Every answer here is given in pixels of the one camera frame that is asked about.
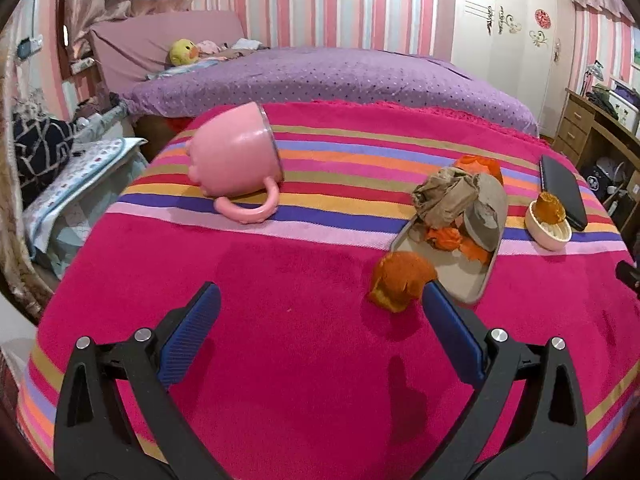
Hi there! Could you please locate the pink headboard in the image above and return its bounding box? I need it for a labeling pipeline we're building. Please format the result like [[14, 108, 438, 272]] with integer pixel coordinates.
[[89, 10, 251, 96]]

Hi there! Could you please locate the white storage box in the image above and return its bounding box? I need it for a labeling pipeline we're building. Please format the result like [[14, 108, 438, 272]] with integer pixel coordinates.
[[614, 80, 640, 137]]

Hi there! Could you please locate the beige phone case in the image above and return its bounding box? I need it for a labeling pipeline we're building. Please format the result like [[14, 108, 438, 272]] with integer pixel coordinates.
[[391, 172, 508, 306]]

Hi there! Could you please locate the black wallet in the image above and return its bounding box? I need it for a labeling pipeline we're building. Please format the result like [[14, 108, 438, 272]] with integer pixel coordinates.
[[540, 154, 590, 232]]

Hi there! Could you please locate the small white bowl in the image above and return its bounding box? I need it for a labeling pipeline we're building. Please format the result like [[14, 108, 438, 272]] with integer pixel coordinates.
[[525, 200, 572, 252]]

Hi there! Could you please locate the dark green clothing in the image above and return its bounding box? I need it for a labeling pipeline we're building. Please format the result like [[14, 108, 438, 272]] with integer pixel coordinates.
[[590, 87, 621, 118]]

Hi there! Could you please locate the floral curtain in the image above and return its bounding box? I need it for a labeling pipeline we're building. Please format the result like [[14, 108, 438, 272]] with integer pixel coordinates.
[[0, 25, 57, 322]]

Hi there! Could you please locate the wooden desk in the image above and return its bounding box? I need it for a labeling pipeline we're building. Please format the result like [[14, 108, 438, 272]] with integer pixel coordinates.
[[552, 87, 640, 233]]

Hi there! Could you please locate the large orange peel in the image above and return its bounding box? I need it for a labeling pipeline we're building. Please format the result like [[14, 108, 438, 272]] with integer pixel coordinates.
[[369, 251, 438, 313]]

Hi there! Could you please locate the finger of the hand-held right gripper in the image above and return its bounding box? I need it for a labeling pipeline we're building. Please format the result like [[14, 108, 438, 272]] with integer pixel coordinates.
[[616, 260, 640, 302]]

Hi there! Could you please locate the white fan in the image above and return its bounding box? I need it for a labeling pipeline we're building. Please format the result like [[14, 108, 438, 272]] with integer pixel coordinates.
[[597, 156, 627, 187]]

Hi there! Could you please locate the pink cup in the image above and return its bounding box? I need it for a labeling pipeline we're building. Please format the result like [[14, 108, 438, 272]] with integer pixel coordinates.
[[187, 101, 286, 224]]

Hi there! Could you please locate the black patterned bag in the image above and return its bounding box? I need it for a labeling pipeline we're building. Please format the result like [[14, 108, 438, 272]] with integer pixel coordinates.
[[12, 115, 77, 207]]

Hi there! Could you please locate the brown paper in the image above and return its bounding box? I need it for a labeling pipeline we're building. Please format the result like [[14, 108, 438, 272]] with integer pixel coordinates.
[[412, 167, 483, 229]]

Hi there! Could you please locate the yellow duck plush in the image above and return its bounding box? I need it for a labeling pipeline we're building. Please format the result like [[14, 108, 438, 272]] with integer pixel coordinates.
[[168, 38, 201, 67]]

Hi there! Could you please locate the purple dotted bedspread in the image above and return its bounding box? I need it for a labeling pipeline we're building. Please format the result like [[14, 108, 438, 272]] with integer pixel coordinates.
[[122, 46, 541, 137]]

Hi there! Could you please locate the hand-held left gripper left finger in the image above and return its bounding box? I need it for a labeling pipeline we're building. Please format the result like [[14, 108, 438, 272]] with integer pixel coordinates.
[[54, 281, 230, 480]]

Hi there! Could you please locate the white wardrobe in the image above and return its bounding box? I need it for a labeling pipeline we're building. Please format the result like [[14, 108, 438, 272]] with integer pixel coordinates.
[[450, 0, 577, 137]]

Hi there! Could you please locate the desk lamp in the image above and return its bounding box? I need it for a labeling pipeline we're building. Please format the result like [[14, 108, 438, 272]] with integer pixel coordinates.
[[580, 60, 606, 97]]

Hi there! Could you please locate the polka dot cloth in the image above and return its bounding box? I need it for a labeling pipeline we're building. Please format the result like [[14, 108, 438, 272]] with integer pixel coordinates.
[[22, 137, 149, 252]]

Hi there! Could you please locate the pink satin curtain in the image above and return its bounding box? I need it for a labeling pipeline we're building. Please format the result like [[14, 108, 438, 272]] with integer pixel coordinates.
[[62, 0, 132, 62]]

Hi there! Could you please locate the black box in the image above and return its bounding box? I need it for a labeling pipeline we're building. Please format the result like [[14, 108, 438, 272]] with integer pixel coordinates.
[[580, 162, 613, 198]]

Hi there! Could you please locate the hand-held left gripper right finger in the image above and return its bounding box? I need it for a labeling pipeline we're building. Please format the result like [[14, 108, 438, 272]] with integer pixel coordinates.
[[422, 280, 590, 480]]

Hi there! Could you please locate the striped blanket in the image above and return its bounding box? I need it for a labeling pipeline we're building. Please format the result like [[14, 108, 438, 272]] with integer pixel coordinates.
[[17, 101, 640, 480]]

